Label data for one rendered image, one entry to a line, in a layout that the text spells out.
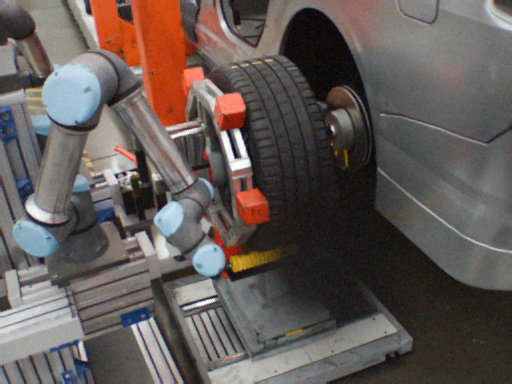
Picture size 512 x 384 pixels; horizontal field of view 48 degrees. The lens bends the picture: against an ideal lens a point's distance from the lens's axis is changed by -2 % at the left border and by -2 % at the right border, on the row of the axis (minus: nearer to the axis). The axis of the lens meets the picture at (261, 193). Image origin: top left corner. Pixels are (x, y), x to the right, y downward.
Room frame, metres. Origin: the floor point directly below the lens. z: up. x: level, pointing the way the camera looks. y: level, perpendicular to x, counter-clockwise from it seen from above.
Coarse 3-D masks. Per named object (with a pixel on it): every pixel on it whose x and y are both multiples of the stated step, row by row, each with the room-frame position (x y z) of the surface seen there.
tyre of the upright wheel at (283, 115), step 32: (224, 64) 1.90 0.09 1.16; (256, 64) 1.82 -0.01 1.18; (288, 64) 1.81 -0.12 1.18; (256, 96) 1.65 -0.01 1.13; (288, 96) 1.67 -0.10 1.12; (256, 128) 1.57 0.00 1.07; (288, 128) 1.58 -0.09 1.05; (320, 128) 1.61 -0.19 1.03; (256, 160) 1.55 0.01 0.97; (288, 160) 1.53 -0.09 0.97; (320, 160) 1.56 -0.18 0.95; (224, 192) 1.94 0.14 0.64; (288, 192) 1.51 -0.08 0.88; (320, 192) 1.55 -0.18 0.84; (288, 224) 1.52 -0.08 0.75; (320, 224) 1.58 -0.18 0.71
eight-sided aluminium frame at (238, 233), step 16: (208, 80) 1.88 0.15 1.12; (192, 96) 1.88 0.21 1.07; (208, 96) 1.72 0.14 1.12; (192, 112) 1.96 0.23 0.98; (224, 144) 1.57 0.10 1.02; (240, 144) 1.58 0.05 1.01; (240, 160) 1.54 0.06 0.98; (240, 176) 1.52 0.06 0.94; (208, 208) 1.86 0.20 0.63; (224, 208) 1.87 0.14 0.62; (240, 224) 1.52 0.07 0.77; (224, 240) 1.68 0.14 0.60; (240, 240) 1.65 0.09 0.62
